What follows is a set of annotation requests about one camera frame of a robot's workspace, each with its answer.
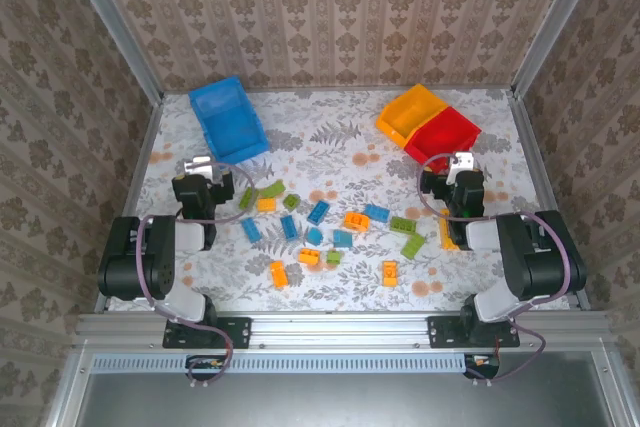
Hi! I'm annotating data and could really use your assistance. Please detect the yellow lego window frame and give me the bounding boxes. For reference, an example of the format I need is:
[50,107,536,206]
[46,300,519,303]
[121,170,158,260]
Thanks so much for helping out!
[438,208,461,252]

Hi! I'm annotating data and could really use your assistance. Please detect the red plastic bin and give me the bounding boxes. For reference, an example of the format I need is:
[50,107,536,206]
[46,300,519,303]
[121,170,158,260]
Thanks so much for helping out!
[403,106,483,176]

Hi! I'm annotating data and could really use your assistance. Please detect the blue plastic bin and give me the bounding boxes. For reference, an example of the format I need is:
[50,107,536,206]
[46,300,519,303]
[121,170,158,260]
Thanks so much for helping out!
[188,75,271,166]

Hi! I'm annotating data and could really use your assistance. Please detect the yellow plastic bin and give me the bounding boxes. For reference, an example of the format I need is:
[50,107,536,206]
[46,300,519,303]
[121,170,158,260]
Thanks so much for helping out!
[375,83,450,149]

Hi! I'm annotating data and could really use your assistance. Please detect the floral tablecloth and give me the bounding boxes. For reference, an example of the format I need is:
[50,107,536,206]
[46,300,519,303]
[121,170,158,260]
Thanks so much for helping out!
[107,89,571,312]

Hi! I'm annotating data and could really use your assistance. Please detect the grey metal panel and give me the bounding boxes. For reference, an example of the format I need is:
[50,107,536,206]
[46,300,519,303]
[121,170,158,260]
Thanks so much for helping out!
[47,350,640,427]

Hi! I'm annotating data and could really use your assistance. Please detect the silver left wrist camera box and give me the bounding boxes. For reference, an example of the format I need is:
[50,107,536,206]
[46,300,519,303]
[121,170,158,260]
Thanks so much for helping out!
[182,155,215,178]

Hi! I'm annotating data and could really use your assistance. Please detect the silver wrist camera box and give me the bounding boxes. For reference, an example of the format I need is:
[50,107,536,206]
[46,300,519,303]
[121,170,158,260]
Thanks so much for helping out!
[182,155,215,178]
[446,150,475,186]

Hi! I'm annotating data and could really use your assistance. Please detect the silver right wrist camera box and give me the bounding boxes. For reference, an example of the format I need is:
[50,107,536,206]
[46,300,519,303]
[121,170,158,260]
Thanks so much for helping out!
[446,150,475,186]

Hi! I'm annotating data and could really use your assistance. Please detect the aluminium table edge rail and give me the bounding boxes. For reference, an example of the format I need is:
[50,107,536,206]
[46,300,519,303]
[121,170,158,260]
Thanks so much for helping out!
[93,92,165,312]
[505,89,592,311]

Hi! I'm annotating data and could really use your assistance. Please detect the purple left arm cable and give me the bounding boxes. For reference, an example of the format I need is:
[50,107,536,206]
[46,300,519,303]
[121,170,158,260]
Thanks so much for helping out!
[135,160,259,388]

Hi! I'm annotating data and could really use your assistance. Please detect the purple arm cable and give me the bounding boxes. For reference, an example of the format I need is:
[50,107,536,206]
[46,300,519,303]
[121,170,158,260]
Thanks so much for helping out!
[417,151,572,384]
[135,160,259,388]

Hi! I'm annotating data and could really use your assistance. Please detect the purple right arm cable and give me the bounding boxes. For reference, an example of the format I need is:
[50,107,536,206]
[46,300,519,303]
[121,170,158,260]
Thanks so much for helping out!
[417,151,572,384]

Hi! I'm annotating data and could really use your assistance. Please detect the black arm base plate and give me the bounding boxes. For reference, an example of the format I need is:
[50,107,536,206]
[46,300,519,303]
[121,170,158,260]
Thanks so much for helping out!
[427,315,521,350]
[162,315,253,350]

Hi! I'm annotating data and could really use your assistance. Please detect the black cable port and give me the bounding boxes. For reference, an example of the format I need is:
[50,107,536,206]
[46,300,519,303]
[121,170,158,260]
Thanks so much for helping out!
[184,354,232,383]
[462,354,502,381]

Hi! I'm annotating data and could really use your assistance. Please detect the wide aluminium base rail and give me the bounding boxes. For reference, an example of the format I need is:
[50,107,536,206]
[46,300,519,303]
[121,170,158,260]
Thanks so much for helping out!
[74,310,610,350]

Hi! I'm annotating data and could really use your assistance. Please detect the aluminium frame post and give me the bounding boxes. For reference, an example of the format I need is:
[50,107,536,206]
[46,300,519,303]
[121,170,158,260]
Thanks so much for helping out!
[58,0,165,104]
[509,0,612,98]

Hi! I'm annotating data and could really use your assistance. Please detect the slotted grey cable duct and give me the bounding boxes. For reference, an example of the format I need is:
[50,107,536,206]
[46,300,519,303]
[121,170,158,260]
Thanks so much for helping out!
[91,352,470,375]

